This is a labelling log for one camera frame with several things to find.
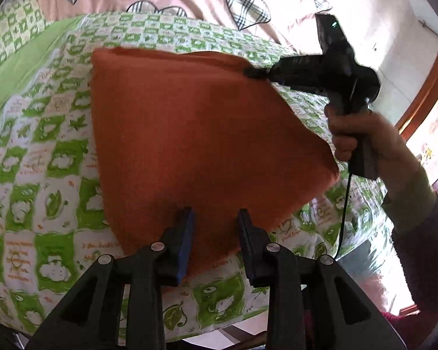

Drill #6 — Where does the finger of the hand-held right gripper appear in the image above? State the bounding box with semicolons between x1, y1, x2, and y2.
243;64;278;81

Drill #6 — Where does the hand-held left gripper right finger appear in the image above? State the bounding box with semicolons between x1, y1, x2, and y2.
237;209;406;350

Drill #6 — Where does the person's right forearm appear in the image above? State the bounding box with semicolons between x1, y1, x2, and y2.
381;162;438;350

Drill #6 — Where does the orange knit sweater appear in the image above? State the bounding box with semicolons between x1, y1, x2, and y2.
89;47;340;276

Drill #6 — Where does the wooden door frame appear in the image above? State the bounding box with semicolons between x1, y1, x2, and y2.
396;45;438;190

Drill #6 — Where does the person's right hand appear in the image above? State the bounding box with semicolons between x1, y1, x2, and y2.
324;108;422;195

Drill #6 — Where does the black cable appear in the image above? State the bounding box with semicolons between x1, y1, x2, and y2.
332;169;354;261

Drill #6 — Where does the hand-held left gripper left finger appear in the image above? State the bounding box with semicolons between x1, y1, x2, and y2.
25;207;197;350

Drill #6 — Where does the green checkered blanket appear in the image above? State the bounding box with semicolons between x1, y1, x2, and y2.
0;0;391;343

